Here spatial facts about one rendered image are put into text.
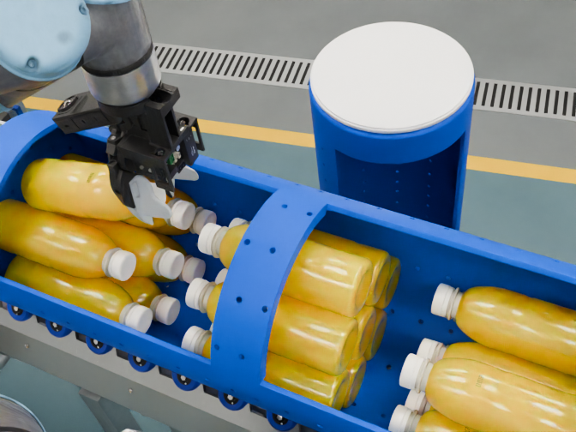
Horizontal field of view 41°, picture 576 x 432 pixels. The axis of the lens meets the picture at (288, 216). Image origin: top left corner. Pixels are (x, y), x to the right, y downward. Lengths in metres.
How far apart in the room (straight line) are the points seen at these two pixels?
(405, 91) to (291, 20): 1.92
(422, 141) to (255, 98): 1.65
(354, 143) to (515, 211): 1.27
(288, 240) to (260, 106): 1.99
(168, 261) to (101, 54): 0.40
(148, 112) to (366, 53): 0.66
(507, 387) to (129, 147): 0.48
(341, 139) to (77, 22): 0.79
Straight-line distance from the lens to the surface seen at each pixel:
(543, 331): 0.93
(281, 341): 0.92
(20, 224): 1.11
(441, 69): 1.37
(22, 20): 0.58
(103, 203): 1.00
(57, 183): 1.05
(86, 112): 0.88
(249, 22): 3.24
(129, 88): 0.79
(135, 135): 0.87
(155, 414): 1.24
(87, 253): 1.05
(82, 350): 1.24
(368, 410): 1.06
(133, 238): 1.10
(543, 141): 2.72
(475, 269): 1.04
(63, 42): 0.58
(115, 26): 0.75
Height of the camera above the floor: 1.93
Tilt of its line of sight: 51 degrees down
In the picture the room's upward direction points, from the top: 10 degrees counter-clockwise
